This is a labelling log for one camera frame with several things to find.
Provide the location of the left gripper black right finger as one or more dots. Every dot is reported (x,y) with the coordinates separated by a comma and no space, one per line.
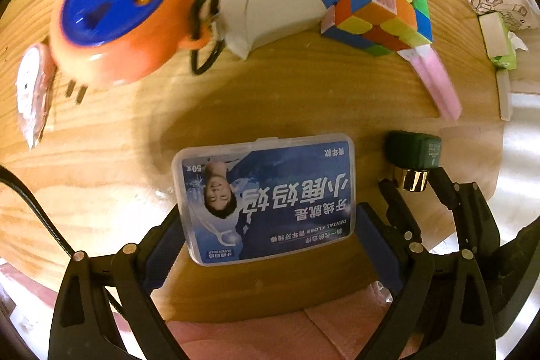
(441,298)

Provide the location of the white angular plastic case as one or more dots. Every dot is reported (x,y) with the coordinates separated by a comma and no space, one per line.
(251,24)

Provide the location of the orange round blue-top toy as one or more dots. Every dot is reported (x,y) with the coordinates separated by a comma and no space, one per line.
(106,43)

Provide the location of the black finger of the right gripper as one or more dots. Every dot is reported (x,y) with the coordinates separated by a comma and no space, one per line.
(398,213)
(475,225)

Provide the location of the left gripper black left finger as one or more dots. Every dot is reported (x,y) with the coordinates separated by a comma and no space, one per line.
(83,326)

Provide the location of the dark green gold-cap bottle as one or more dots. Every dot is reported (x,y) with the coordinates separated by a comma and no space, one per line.
(413,156)

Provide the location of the green tissue pack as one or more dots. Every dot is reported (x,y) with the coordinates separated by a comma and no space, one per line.
(501,44)

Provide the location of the colourful Rubik's cube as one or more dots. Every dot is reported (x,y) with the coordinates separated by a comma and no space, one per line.
(378,27)

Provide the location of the blue dental floss box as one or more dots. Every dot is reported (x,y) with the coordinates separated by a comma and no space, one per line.
(250,201)

